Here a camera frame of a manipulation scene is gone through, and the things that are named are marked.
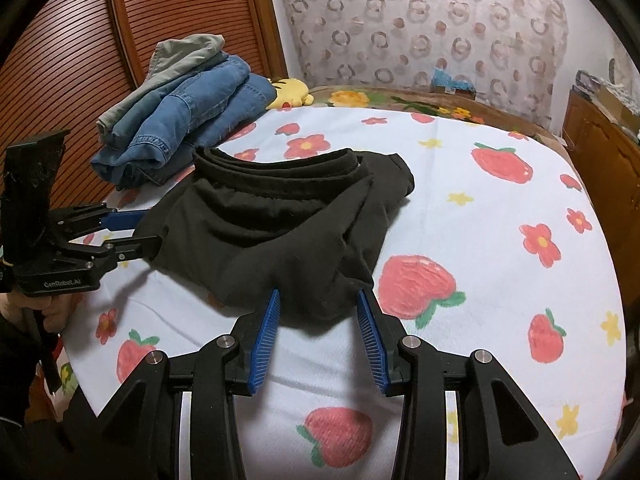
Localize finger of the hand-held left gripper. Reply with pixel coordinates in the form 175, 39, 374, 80
82, 236, 163, 265
100, 208, 147, 232

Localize strawberry print bed sheet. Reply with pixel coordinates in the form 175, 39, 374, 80
60, 105, 631, 480

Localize small cardboard box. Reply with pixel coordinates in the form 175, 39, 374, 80
430, 80, 476, 102

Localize grey-green folded pants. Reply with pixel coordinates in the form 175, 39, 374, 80
96, 34, 226, 133

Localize person's left hand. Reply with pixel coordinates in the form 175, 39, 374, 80
40, 293, 84, 334

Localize wooden louvered wardrobe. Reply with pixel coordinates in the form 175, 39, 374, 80
0, 0, 288, 221

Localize black pants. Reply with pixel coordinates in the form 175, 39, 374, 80
132, 147, 416, 338

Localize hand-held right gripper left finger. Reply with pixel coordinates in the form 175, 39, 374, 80
95, 287, 283, 480

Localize blue plastic bag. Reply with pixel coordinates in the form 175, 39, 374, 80
432, 66, 473, 92

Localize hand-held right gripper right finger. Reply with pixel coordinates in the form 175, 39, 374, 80
356, 287, 581, 480

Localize dark patterned box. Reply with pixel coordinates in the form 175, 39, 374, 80
574, 70, 606, 96

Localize large cardboard box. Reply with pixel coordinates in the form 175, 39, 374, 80
597, 80, 640, 131

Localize person's left forearm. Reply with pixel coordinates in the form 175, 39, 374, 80
0, 305, 106, 480

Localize wooden sideboard cabinet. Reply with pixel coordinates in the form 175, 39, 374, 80
562, 87, 640, 241

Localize yellow plush toy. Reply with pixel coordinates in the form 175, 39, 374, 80
265, 77, 315, 111

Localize circle pattern curtain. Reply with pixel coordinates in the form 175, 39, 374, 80
272, 0, 571, 128

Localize folded blue jeans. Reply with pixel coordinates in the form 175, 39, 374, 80
91, 74, 278, 190
111, 55, 252, 171

